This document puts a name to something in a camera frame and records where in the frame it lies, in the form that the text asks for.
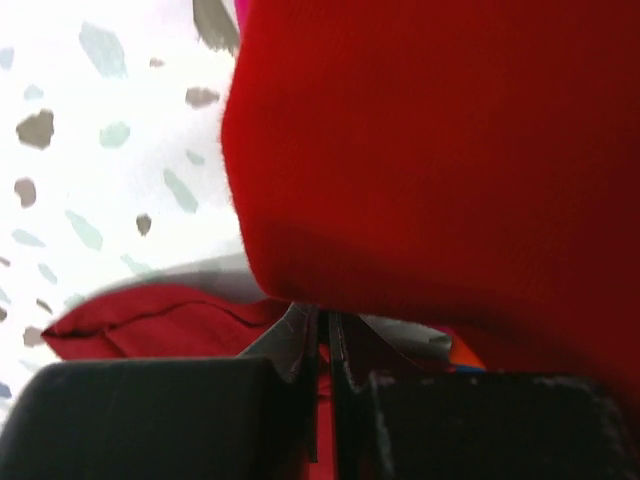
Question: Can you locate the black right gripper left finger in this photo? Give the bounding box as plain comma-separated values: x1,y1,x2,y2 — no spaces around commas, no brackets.
1,304,319,479

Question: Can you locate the bright red folded shirt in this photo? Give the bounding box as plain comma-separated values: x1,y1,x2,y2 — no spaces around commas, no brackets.
222,1,639,411

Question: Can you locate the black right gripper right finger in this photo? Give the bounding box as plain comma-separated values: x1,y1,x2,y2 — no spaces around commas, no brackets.
327,312,639,479

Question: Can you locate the dark red t shirt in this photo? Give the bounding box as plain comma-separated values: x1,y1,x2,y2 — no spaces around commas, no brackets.
41,285,289,360

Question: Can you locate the pink folded shirt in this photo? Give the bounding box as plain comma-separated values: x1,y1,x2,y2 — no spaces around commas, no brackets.
234,0,251,29

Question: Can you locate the orange folded shirt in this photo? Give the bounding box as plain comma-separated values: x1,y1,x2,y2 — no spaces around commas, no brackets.
449,334,486,372

